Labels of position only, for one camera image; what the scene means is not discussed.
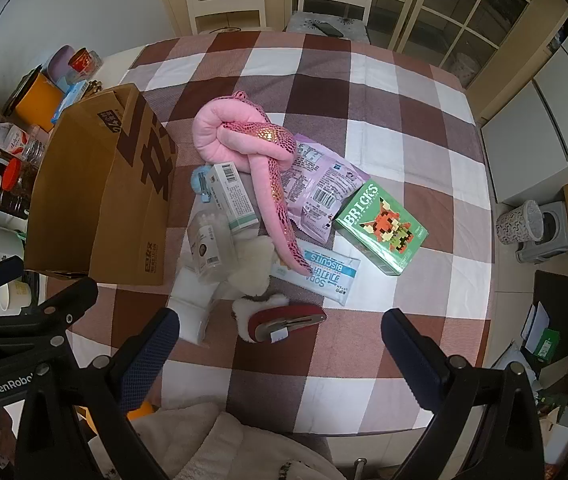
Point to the white fleece clothing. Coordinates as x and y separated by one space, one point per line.
214 445

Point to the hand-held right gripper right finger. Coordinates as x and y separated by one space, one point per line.
406 345

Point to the white paper cup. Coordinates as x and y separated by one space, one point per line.
14 297

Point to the light blue clip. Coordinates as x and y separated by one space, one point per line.
198 180

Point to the clear cotton swab container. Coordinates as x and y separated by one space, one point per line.
209 245

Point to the red lid jar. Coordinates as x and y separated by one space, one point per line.
16 175

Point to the red oval tool metal clip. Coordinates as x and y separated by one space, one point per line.
289 320

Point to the patterned trash can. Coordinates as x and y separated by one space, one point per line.
516 225

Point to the green toy bricks box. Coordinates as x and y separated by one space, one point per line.
388 240

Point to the orange container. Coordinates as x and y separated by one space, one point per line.
36 105

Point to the purple snack bag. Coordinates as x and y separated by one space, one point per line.
324 185

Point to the grey plastic stool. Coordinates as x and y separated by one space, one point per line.
556 240

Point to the purple cup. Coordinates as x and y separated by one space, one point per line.
59 62

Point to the glass door cabinet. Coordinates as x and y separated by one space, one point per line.
463 15

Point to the small green box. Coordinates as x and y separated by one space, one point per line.
546 344

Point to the pink plush snake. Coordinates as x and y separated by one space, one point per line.
244 130

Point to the white lid jar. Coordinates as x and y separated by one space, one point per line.
6 197

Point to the brown white checkered tablecloth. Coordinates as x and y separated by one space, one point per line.
388 110

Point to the white teal medicine box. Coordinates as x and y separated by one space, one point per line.
231 195

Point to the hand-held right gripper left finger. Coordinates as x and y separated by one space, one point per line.
156 342

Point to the clear water bottle red label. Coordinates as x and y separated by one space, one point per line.
11 137

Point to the white blue biscuit packet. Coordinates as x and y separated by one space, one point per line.
329 272

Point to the black phone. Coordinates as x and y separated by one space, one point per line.
329 30

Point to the white plush toy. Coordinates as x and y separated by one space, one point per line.
254 265

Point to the brown cardboard box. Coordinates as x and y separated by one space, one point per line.
89 200

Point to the white tissue packet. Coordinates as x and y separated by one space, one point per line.
189 310

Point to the blue tissue pack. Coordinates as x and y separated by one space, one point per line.
69 100

